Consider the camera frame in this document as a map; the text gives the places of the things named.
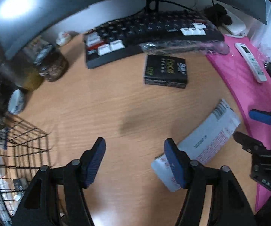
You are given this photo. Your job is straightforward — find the black monitor stand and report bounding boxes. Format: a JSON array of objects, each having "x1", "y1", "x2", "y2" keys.
[{"x1": 141, "y1": 0, "x2": 164, "y2": 13}]

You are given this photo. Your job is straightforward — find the white red-print pouch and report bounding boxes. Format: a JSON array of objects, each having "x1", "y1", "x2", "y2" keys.
[{"x1": 151, "y1": 99, "x2": 241, "y2": 192}]

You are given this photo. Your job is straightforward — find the clear plastic wrapped bar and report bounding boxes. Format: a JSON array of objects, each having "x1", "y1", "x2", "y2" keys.
[{"x1": 139, "y1": 39, "x2": 230, "y2": 56}]

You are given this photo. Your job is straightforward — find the wooden desktop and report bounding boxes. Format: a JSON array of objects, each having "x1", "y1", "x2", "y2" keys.
[{"x1": 8, "y1": 32, "x2": 258, "y2": 226}]

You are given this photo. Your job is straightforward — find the white remote control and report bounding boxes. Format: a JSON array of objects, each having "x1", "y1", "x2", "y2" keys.
[{"x1": 234, "y1": 42, "x2": 267, "y2": 83}]

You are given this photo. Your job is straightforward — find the black wire basket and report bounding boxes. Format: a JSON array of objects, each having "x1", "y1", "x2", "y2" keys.
[{"x1": 0, "y1": 113, "x2": 53, "y2": 224}]

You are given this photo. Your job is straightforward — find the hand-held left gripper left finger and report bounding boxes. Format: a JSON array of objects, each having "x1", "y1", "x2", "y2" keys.
[{"x1": 11, "y1": 137, "x2": 106, "y2": 226}]

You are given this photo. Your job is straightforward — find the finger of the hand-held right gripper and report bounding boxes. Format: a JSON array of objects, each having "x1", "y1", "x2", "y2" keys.
[
  {"x1": 249, "y1": 104, "x2": 271, "y2": 133},
  {"x1": 233, "y1": 132, "x2": 268, "y2": 155}
]

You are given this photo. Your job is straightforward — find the small white figurine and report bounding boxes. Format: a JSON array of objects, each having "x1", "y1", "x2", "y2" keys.
[{"x1": 56, "y1": 31, "x2": 72, "y2": 46}]

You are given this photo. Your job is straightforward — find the glass jar yellow contents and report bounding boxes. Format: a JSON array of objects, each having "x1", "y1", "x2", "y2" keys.
[{"x1": 7, "y1": 59, "x2": 44, "y2": 92}]

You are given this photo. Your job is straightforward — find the pink desk mat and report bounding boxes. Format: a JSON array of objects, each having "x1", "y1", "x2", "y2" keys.
[{"x1": 206, "y1": 35, "x2": 271, "y2": 212}]

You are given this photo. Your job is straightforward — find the black keyboard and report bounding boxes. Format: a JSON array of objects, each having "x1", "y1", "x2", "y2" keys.
[{"x1": 83, "y1": 11, "x2": 225, "y2": 69}]

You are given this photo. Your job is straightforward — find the glass jar dark contents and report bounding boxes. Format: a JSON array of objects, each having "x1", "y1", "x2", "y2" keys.
[{"x1": 33, "y1": 45, "x2": 69, "y2": 82}]

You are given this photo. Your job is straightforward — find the black tissue pack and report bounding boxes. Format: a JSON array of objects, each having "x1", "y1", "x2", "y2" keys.
[{"x1": 144, "y1": 54, "x2": 188, "y2": 89}]

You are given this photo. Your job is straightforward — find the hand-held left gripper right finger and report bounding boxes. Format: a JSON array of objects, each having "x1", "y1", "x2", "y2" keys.
[{"x1": 164, "y1": 138, "x2": 258, "y2": 226}]

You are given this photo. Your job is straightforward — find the white power strip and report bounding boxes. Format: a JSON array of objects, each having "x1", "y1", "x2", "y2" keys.
[{"x1": 221, "y1": 19, "x2": 247, "y2": 37}]

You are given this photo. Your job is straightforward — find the black cable bundle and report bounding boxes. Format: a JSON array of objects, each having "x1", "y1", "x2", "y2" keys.
[{"x1": 204, "y1": 3, "x2": 232, "y2": 26}]

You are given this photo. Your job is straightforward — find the black computer monitor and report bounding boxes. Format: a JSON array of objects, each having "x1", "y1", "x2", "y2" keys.
[{"x1": 0, "y1": 0, "x2": 268, "y2": 60}]

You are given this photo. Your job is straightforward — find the small white sachet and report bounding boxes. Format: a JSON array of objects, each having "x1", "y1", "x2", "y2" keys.
[{"x1": 7, "y1": 89, "x2": 26, "y2": 115}]

